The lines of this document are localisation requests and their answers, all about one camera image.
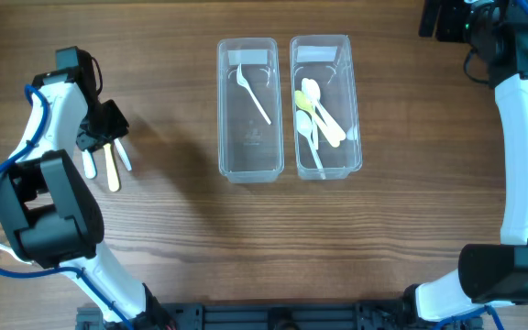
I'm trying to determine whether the white fork top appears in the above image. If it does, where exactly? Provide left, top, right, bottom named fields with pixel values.
left=114, top=137, right=132, bottom=171

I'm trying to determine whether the light blue plastic fork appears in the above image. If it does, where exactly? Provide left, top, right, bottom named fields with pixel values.
left=82, top=149, right=97, bottom=180

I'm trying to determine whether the yellow plastic fork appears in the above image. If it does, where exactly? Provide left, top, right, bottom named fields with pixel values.
left=104, top=143, right=121, bottom=193

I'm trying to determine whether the bent white plastic fork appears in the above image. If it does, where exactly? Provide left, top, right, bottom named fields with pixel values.
left=236, top=63, right=271, bottom=125

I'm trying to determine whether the white thick-handled spoon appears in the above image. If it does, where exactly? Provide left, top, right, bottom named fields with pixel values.
left=304, top=79, right=346, bottom=141

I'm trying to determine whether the yellow plastic spoon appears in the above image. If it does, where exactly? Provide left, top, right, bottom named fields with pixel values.
left=294, top=90, right=340, bottom=148

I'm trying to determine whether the white thin spoon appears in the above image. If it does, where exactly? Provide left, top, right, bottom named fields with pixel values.
left=295, top=110, right=327, bottom=180

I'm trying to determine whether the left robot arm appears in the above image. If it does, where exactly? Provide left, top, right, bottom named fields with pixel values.
left=0, top=46, right=176, bottom=329

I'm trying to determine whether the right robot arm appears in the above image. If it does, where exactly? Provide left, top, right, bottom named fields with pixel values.
left=403, top=0, right=528, bottom=329

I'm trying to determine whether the right clear plastic container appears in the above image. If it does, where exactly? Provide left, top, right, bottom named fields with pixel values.
left=290, top=35, right=363, bottom=181

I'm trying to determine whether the clear plastic container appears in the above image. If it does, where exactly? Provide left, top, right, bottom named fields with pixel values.
left=290, top=35, right=363, bottom=181
left=217, top=38, right=284, bottom=184

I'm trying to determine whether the left clear plastic container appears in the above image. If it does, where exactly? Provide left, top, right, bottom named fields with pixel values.
left=217, top=38, right=284, bottom=184

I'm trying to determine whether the left blue cable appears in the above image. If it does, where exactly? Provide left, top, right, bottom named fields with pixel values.
left=0, top=83, right=137, bottom=330

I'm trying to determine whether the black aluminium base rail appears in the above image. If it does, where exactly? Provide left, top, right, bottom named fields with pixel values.
left=75, top=299, right=483, bottom=330

